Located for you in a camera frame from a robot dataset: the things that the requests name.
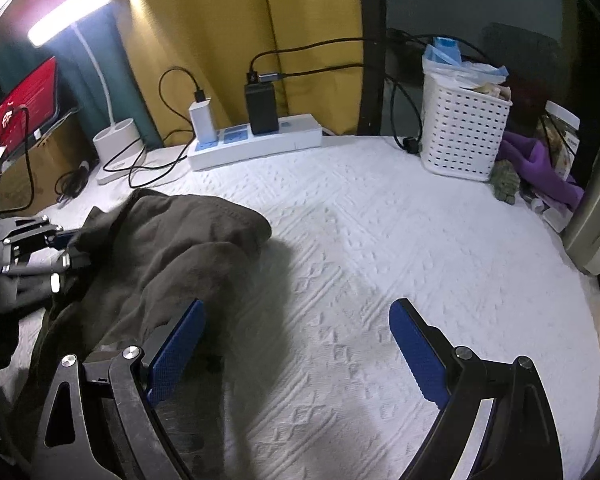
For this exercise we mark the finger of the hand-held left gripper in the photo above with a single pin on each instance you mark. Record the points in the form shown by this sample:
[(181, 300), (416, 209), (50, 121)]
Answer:
[(40, 232), (40, 267)]

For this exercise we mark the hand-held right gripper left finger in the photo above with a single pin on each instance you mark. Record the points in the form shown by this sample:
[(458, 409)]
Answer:
[(175, 355)]

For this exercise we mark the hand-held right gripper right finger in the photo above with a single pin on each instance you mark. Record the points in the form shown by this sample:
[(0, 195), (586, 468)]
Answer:
[(417, 355)]

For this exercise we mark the olive green t-shirt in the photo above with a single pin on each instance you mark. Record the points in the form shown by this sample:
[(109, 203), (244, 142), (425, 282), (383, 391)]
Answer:
[(170, 240)]

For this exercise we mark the cardboard box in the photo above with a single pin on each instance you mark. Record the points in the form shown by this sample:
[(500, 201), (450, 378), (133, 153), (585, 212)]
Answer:
[(45, 170)]

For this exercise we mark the white desk lamp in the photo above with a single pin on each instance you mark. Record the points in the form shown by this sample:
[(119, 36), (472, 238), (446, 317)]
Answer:
[(117, 142)]

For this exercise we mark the white textured table cloth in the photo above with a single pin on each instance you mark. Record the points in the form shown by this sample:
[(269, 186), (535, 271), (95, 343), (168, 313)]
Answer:
[(355, 240)]

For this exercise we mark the teal curtain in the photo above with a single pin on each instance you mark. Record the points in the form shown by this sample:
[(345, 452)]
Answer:
[(10, 67)]

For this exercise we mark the small green figure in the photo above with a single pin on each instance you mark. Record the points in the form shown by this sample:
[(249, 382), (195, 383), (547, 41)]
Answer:
[(505, 182)]

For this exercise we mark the white charger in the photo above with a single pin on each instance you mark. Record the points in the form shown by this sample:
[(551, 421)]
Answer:
[(201, 120)]

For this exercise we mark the stainless steel tumbler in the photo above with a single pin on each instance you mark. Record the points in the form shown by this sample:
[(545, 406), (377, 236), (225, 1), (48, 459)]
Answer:
[(595, 220)]

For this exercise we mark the white power strip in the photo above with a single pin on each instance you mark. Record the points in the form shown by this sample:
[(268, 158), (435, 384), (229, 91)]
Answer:
[(260, 147)]

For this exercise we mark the purple cloth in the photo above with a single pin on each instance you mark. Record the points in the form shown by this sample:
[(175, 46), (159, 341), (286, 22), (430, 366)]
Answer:
[(535, 160)]

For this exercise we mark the white perforated basket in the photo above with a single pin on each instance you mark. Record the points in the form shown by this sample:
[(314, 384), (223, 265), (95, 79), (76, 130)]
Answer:
[(460, 130)]

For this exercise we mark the black charger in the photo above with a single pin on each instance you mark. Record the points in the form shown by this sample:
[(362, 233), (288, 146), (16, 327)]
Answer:
[(261, 110)]

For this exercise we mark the wide yellow curtain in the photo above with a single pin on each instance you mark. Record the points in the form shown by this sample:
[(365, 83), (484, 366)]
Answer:
[(205, 35)]

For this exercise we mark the white and blue plastic bag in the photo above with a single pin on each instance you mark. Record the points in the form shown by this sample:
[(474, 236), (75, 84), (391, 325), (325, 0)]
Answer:
[(445, 67)]

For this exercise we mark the black window frame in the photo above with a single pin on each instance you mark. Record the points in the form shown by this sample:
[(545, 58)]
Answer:
[(372, 45)]

